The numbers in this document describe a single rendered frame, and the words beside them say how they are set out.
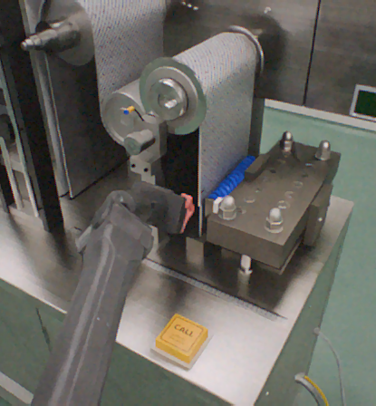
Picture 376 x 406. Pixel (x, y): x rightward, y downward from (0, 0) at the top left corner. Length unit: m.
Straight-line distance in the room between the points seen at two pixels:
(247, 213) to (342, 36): 0.42
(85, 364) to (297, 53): 0.84
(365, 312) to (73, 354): 1.87
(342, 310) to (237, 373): 1.41
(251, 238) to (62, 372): 0.53
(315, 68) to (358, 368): 1.30
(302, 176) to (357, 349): 1.15
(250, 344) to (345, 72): 0.61
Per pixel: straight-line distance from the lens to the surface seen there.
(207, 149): 0.88
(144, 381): 0.97
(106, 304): 0.48
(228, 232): 0.88
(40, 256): 1.04
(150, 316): 0.88
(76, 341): 0.44
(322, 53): 1.06
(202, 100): 0.81
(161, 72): 0.83
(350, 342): 2.07
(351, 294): 2.26
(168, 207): 0.75
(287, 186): 1.00
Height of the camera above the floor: 1.57
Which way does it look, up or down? 36 degrees down
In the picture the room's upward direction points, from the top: straight up
